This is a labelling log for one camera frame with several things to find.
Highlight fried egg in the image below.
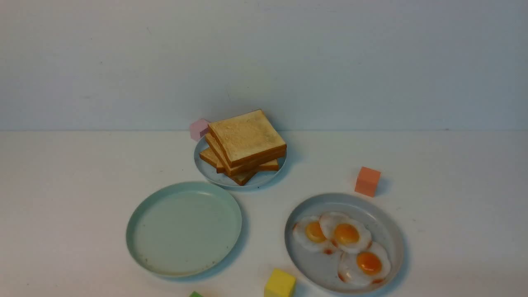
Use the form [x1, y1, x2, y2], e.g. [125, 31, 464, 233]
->
[292, 216, 337, 255]
[319, 211, 372, 254]
[337, 241, 392, 288]

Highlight yellow foam cube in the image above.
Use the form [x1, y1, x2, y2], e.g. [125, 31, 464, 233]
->
[263, 269, 297, 297]

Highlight grey plate with eggs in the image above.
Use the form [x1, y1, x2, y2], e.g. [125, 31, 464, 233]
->
[284, 193, 408, 297]

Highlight empty light green plate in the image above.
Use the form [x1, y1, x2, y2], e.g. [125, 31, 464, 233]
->
[125, 181, 243, 278]

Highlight pink foam cube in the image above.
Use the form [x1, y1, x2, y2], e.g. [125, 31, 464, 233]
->
[189, 118, 210, 142]

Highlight toast slice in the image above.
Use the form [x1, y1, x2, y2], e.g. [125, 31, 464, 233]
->
[204, 133, 277, 176]
[196, 147, 257, 186]
[209, 109, 287, 167]
[214, 159, 279, 173]

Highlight orange foam cube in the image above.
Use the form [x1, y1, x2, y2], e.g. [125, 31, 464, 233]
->
[354, 167, 381, 198]

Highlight blue plate with bread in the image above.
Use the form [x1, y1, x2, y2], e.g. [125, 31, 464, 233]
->
[194, 137, 288, 191]

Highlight green foam cube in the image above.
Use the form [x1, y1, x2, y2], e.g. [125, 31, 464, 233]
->
[189, 291, 203, 297]

